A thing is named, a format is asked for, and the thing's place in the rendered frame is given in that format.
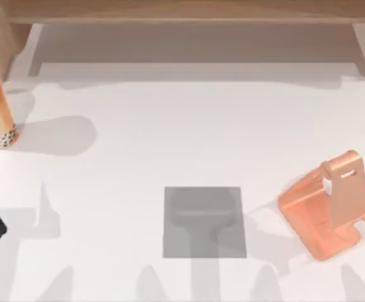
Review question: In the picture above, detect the grey square mat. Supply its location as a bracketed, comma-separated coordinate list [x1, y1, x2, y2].
[162, 186, 247, 259]

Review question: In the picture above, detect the wooden shelf cabinet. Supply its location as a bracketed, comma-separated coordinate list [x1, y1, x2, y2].
[0, 0, 365, 83]

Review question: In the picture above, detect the salmon phone stand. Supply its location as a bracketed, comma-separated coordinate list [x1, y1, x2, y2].
[278, 149, 365, 262]

